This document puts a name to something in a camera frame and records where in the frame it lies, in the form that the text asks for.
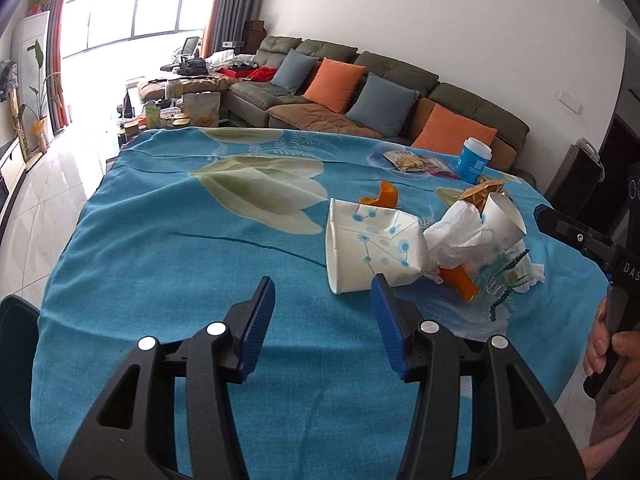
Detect blue paper cup with lid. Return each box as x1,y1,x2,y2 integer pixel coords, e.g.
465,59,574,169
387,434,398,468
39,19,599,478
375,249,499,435
454,138,492,184

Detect grey-blue cushion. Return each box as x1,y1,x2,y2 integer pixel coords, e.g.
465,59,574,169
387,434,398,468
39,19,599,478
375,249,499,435
346,73,420,138
271,50,319,94

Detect dark blue chair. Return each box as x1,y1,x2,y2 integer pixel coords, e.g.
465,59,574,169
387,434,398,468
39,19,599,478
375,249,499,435
1,295,40,466

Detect right hand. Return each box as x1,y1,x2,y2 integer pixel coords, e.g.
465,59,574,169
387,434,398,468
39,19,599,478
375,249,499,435
581,296,640,396

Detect left grey orange curtain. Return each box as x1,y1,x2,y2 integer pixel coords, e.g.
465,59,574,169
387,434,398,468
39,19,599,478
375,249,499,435
27,0,70,134

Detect orange peel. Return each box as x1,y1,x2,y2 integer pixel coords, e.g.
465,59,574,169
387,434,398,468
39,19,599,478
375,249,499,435
359,180,399,209

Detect brown sofa seat pad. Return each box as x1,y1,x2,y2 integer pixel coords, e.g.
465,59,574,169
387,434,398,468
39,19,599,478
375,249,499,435
267,103,383,140

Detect orange cushion near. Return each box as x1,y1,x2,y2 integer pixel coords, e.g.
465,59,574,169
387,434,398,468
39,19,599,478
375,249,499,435
411,104,497,155

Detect green clear snack wrapper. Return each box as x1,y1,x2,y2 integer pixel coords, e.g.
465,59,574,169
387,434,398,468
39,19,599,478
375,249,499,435
472,248,530,323

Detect crumpled white tissue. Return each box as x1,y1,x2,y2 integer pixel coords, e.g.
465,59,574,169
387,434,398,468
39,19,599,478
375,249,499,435
514,254,544,294

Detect grey-blue cushion near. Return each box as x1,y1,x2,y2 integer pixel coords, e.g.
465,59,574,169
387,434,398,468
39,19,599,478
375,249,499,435
346,73,420,138

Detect tall potted plant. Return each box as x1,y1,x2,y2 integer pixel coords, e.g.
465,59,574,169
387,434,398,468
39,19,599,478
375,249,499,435
18,39,62,155

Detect crumpled tissue in cups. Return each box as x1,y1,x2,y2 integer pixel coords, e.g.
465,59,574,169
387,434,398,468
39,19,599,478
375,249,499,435
423,200,492,271

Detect black office chair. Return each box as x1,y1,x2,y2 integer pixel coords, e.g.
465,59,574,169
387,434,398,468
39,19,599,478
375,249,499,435
160,36,201,72

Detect blue floral tablecloth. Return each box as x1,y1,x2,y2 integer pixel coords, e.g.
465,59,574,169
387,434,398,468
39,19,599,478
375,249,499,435
30,127,612,480

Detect pink snack packet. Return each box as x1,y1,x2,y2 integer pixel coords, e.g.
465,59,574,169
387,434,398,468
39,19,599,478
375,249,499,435
421,156,460,180

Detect right grey orange curtain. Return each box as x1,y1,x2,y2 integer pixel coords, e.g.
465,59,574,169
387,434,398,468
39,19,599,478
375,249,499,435
201,0,262,58

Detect flattened white paper cup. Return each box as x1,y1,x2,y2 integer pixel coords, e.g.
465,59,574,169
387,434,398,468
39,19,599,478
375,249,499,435
326,198,428,295

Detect orange cushion far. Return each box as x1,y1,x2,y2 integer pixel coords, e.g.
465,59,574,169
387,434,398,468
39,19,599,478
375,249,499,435
303,58,367,114

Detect white tv cabinet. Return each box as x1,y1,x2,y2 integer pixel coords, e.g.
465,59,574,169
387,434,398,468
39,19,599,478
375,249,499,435
0,138,26,238

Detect grey orange curtain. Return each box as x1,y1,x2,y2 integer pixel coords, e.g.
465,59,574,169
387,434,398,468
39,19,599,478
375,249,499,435
27,0,70,134
201,0,262,58

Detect clear cracker packet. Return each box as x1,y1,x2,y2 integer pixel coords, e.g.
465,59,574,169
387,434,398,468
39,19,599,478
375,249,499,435
383,151,428,174

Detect orange cushion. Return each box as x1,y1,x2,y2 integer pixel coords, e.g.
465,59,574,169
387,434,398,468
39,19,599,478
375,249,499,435
411,104,497,155
303,58,367,114

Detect brown gold opened snack bag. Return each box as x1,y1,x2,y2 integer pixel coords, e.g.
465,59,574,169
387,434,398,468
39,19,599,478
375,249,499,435
458,179,506,212

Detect dark green sectional sofa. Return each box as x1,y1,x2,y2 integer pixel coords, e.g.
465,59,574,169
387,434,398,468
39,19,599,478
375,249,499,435
222,36,529,171

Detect grey-blue cushion far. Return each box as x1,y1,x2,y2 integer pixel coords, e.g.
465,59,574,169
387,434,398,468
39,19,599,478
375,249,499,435
271,50,319,94

